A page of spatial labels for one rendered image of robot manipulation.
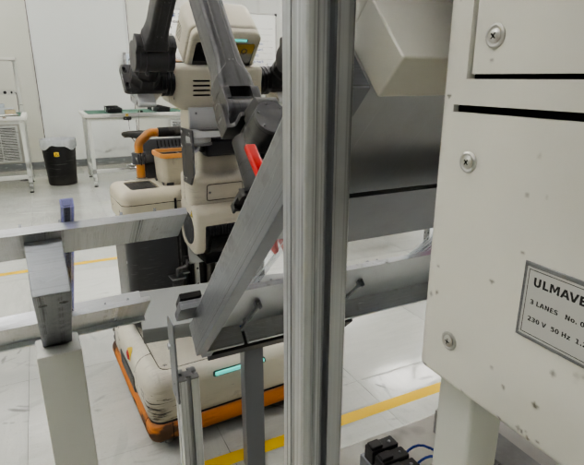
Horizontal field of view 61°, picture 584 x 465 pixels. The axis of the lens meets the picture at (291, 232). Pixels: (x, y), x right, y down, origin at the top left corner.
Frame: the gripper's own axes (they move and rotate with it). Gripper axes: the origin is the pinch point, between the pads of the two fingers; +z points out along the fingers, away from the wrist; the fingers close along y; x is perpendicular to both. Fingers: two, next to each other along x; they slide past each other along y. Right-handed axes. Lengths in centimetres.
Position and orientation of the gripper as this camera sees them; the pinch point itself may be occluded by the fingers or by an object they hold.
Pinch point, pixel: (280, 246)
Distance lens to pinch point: 77.1
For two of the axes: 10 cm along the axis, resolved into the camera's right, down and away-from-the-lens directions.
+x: -3.5, 3.9, 8.5
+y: 8.9, -1.3, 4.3
